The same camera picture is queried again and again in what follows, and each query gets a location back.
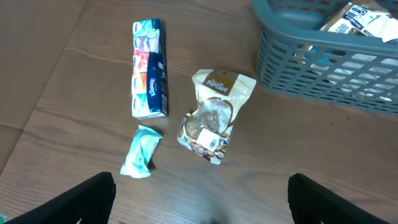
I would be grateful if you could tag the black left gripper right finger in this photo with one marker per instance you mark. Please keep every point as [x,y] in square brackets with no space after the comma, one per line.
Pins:
[312,203]

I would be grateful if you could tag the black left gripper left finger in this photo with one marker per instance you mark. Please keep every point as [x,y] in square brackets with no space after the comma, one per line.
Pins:
[89,202]

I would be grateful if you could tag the grey plastic slotted basket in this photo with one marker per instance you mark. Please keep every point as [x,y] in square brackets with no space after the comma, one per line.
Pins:
[297,58]

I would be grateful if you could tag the gold foil food bag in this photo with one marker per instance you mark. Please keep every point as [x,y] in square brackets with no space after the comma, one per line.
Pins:
[363,18]

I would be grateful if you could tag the small teal tissue packet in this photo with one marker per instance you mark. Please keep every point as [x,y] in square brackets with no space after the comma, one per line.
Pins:
[141,151]

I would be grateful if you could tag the Kleenex tissue multipack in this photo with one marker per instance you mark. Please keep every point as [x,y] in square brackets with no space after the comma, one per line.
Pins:
[149,88]

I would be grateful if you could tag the beige Pantree snack pouch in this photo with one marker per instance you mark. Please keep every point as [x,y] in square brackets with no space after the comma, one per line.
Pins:
[220,94]

